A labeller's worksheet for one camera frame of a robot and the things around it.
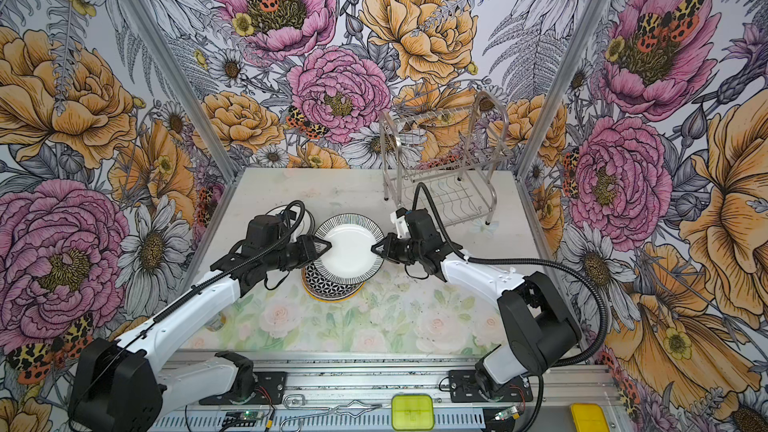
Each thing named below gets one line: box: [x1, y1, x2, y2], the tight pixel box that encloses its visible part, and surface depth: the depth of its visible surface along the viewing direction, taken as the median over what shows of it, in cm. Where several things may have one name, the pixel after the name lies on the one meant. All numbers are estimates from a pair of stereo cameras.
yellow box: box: [570, 403, 611, 432], surface depth 71 cm
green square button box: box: [391, 394, 435, 431], surface depth 72 cm
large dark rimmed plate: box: [314, 213, 385, 285], surface depth 86 cm
